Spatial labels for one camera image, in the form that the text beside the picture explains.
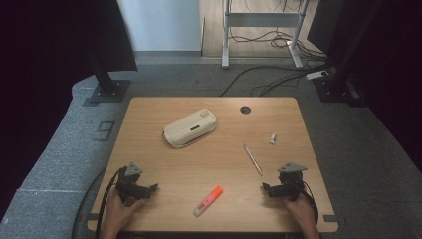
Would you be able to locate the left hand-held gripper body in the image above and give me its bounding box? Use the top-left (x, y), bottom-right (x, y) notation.
top-left (114, 161), bottom-right (149, 204)

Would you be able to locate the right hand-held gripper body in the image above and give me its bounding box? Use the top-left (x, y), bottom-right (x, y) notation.
top-left (278, 161), bottom-right (308, 202)

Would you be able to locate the silver pen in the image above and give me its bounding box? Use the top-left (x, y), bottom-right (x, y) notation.
top-left (243, 143), bottom-right (264, 177)

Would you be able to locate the cream zip pencil case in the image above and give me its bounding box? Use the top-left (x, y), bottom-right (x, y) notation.
top-left (162, 108), bottom-right (219, 149)

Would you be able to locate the orange highlighter marker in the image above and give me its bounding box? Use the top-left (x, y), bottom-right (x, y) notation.
top-left (193, 185), bottom-right (224, 218)

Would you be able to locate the black stand with square base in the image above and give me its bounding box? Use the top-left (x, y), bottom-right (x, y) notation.
top-left (87, 49), bottom-right (131, 104)

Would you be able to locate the black stand with heavy base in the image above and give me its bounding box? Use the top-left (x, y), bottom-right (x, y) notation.
top-left (313, 0), bottom-right (370, 108)

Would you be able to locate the white power strip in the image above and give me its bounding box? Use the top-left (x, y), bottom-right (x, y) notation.
top-left (306, 70), bottom-right (329, 82)

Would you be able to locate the black hanging curtain panel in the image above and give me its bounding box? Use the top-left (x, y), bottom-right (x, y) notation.
top-left (79, 0), bottom-right (138, 74)

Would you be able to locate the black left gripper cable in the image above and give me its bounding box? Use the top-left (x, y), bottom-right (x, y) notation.
top-left (95, 166), bottom-right (128, 239)

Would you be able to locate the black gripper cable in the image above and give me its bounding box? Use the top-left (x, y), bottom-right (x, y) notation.
top-left (95, 166), bottom-right (128, 239)
top-left (298, 180), bottom-right (320, 227)

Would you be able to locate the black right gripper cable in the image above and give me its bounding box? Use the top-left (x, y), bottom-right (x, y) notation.
top-left (298, 180), bottom-right (320, 227)

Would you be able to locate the long black floor cable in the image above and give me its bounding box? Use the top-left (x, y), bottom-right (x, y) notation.
top-left (218, 64), bottom-right (331, 98)

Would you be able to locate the tangle of black floor cables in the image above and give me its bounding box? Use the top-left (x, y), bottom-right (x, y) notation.
top-left (228, 28), bottom-right (327, 63)

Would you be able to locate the white metal desk frame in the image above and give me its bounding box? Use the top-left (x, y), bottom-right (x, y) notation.
top-left (221, 0), bottom-right (312, 70)

